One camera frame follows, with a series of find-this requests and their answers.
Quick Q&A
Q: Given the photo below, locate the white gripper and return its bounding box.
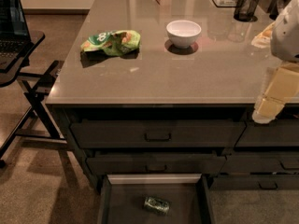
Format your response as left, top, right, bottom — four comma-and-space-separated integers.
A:
251, 0, 299, 124

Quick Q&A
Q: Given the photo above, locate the top right drawer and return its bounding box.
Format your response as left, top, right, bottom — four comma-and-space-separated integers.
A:
235, 119, 299, 147

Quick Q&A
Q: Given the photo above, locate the middle right drawer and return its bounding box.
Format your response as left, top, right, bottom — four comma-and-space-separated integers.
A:
221, 152, 299, 174

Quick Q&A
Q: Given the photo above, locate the bottom right drawer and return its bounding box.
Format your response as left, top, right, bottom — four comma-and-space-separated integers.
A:
209, 175, 299, 190

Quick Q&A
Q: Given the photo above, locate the top left drawer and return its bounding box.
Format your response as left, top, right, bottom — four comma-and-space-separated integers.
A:
70, 119, 246, 148

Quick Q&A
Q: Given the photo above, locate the middle left drawer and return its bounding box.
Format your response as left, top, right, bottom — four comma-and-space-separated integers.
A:
86, 152, 226, 175

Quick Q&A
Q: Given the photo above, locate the open bottom left drawer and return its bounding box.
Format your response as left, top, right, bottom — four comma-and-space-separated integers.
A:
97, 174, 216, 224

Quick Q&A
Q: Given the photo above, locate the black mesh pencil cup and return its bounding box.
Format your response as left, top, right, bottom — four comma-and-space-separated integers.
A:
234, 0, 260, 21

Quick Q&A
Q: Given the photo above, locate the white bowl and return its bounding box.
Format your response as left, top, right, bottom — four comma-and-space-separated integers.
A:
166, 20, 202, 49

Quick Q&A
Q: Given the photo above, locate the green chip bag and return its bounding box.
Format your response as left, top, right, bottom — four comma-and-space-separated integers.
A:
80, 30, 141, 56

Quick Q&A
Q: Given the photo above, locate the black laptop stand table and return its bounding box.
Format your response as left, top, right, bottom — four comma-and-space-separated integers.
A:
0, 30, 64, 168

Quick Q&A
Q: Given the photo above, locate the black laptop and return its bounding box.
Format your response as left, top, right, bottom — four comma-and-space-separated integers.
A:
0, 0, 33, 73

